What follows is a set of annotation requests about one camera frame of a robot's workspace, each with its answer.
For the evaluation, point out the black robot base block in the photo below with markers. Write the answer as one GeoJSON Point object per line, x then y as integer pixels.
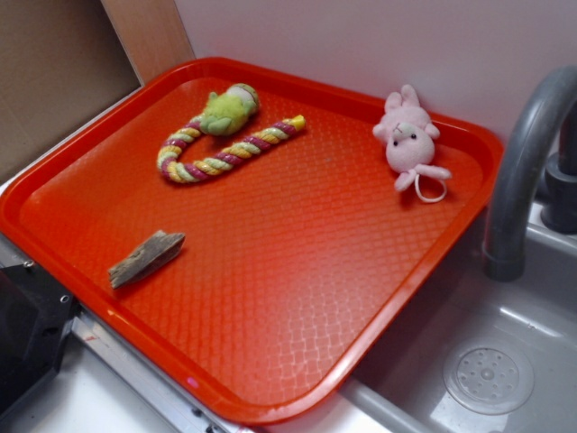
{"type": "Point", "coordinates": [36, 318]}

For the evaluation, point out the brown wood chip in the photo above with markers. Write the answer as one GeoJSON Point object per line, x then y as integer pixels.
{"type": "Point", "coordinates": [147, 258]}

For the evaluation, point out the red plastic tray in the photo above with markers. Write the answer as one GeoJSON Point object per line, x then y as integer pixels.
{"type": "Point", "coordinates": [293, 264]}

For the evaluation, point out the pink plush bunny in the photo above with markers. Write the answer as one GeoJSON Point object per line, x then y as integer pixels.
{"type": "Point", "coordinates": [408, 135]}

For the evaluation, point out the grey toy sink basin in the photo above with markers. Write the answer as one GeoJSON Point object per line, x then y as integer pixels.
{"type": "Point", "coordinates": [469, 354]}

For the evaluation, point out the light wooden board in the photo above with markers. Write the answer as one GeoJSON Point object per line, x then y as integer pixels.
{"type": "Point", "coordinates": [152, 34]}

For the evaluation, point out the brown cardboard panel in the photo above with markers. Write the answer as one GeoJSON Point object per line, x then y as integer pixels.
{"type": "Point", "coordinates": [62, 64]}

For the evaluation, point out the grey toy faucet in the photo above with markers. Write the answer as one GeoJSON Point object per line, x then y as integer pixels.
{"type": "Point", "coordinates": [541, 150]}

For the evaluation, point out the green frog rope toy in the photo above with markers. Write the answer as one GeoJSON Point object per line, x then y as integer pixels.
{"type": "Point", "coordinates": [224, 114]}

